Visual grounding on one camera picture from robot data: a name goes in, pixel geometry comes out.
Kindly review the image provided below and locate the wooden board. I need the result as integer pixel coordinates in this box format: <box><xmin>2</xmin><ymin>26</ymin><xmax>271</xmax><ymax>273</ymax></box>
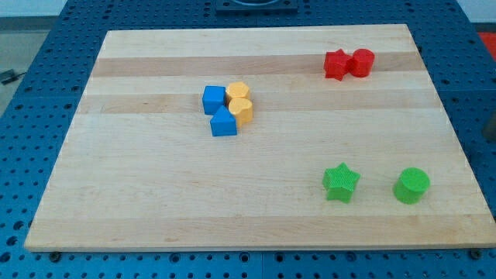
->
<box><xmin>25</xmin><ymin>24</ymin><xmax>495</xmax><ymax>252</ymax></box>

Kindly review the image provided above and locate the blue triangle block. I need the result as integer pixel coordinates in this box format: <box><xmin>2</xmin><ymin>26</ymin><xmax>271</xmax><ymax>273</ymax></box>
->
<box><xmin>210</xmin><ymin>106</ymin><xmax>237</xmax><ymax>136</ymax></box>

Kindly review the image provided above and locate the yellow heart block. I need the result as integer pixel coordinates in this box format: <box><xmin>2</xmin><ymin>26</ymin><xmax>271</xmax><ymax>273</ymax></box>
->
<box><xmin>228</xmin><ymin>98</ymin><xmax>253</xmax><ymax>128</ymax></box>

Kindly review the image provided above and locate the yellow hexagon block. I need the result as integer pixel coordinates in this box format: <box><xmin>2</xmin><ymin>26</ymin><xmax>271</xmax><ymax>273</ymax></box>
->
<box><xmin>226</xmin><ymin>81</ymin><xmax>250</xmax><ymax>105</ymax></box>

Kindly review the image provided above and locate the blue cube block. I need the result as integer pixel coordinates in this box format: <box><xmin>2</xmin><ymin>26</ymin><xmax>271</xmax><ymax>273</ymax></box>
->
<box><xmin>202</xmin><ymin>85</ymin><xmax>226</xmax><ymax>115</ymax></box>

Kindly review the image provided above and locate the green star block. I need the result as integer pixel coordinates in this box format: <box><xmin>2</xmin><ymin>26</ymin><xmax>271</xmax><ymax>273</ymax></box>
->
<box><xmin>322</xmin><ymin>163</ymin><xmax>360</xmax><ymax>203</ymax></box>

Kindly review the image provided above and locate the red star block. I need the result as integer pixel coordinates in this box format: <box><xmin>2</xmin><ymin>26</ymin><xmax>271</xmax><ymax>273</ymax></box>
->
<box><xmin>323</xmin><ymin>49</ymin><xmax>352</xmax><ymax>81</ymax></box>

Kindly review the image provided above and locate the red cylinder block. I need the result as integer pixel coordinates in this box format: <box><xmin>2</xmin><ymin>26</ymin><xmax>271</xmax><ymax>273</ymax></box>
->
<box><xmin>350</xmin><ymin>49</ymin><xmax>375</xmax><ymax>78</ymax></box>

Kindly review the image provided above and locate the green cylinder block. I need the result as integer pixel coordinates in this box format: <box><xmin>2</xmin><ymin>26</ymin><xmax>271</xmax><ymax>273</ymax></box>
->
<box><xmin>393</xmin><ymin>167</ymin><xmax>430</xmax><ymax>205</ymax></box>

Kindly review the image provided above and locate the dark object at right edge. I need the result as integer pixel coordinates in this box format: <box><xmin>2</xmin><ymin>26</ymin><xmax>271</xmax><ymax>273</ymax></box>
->
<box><xmin>481</xmin><ymin>112</ymin><xmax>496</xmax><ymax>142</ymax></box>

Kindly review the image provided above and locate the red object at right edge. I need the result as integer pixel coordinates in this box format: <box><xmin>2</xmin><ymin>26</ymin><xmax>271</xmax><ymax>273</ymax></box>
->
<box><xmin>478</xmin><ymin>32</ymin><xmax>496</xmax><ymax>60</ymax></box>

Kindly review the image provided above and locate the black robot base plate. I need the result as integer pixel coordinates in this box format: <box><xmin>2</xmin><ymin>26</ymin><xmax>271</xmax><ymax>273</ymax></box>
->
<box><xmin>212</xmin><ymin>0</ymin><xmax>298</xmax><ymax>14</ymax></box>

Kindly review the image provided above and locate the black cable on floor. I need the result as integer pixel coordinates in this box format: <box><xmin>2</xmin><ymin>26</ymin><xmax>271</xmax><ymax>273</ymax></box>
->
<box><xmin>0</xmin><ymin>68</ymin><xmax>27</xmax><ymax>86</ymax></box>

